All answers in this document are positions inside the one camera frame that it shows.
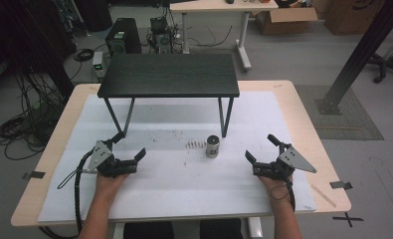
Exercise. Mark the black desktop shelf riser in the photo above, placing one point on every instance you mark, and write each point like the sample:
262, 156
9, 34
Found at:
169, 74

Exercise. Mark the white table sheet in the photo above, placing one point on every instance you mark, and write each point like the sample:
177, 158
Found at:
184, 186

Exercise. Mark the open computer case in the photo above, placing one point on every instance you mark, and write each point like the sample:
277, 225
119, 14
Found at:
160, 35

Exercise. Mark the black computer tower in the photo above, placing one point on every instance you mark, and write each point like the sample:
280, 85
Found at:
122, 36

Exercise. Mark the black metal post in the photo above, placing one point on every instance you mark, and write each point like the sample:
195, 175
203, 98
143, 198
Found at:
359, 56

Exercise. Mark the light wooden table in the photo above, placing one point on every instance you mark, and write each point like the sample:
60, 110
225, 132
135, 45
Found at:
316, 116

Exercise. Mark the white-legged wooden desk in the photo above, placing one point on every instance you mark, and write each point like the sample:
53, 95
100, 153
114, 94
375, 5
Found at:
224, 6

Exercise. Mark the open cardboard box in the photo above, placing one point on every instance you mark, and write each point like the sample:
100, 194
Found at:
283, 21

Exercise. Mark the person's left hand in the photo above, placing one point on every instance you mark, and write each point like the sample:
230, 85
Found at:
109, 186

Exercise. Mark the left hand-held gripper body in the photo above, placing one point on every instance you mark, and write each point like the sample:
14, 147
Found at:
109, 166

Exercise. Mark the bench power supply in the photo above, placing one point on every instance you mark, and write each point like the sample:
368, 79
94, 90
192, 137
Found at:
99, 64

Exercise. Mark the person's right hand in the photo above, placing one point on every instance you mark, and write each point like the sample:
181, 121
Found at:
274, 187

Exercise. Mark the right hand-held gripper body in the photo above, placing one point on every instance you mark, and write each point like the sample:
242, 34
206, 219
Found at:
283, 164

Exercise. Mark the thin wooden stick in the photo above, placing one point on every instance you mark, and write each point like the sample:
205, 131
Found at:
323, 195

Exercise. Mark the small metal spring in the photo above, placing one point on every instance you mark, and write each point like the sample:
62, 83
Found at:
195, 144

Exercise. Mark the black office chair base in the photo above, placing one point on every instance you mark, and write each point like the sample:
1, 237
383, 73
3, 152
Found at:
384, 66

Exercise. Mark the black tape cross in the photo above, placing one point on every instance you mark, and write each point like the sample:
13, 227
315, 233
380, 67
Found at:
348, 219

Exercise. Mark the large closed cardboard box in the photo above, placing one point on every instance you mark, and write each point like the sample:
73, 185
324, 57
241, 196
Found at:
350, 15

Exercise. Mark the silver metal can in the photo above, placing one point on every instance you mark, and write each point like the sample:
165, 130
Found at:
212, 146

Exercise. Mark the person's left leg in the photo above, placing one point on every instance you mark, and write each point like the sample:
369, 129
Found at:
147, 231

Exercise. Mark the grey floor mat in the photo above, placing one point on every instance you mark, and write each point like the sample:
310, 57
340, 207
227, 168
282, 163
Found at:
350, 122

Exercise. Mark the person's leg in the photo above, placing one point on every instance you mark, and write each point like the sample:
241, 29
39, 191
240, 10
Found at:
147, 231
220, 229

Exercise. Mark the black tape strip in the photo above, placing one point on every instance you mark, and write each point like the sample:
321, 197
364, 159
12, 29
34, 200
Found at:
340, 185
35, 174

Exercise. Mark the person's right leg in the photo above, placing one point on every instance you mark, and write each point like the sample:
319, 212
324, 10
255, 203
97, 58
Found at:
220, 229

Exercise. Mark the dark curtain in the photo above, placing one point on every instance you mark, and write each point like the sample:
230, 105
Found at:
25, 36

